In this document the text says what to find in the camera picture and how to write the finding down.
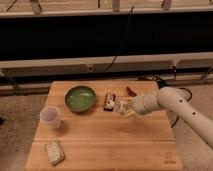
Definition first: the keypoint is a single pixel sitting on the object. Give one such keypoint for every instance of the dark rectangular box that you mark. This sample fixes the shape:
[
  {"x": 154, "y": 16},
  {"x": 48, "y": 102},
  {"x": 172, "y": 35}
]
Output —
[{"x": 109, "y": 97}]

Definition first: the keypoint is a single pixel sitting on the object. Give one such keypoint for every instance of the small white bottle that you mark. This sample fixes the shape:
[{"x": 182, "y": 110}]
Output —
[{"x": 110, "y": 105}]

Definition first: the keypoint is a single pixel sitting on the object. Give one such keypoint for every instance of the translucent plastic cup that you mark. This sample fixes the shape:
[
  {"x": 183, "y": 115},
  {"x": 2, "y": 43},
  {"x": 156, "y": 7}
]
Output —
[{"x": 50, "y": 115}]

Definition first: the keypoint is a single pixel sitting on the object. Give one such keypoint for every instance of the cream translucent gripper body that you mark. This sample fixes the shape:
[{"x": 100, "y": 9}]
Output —
[{"x": 124, "y": 107}]

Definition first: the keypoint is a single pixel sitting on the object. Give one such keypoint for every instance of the red brown tool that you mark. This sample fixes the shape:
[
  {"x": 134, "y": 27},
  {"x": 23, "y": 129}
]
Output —
[{"x": 131, "y": 92}]

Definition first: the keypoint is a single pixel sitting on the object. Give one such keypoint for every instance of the green bowl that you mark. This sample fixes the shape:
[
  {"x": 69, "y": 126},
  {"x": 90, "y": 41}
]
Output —
[{"x": 80, "y": 99}]

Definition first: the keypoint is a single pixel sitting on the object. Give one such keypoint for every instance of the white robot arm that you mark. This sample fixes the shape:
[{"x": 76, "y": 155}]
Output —
[{"x": 170, "y": 99}]

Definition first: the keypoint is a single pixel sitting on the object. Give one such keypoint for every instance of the black power adapter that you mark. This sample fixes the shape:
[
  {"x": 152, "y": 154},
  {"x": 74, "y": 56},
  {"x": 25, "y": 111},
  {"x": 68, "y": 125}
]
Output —
[{"x": 161, "y": 83}]

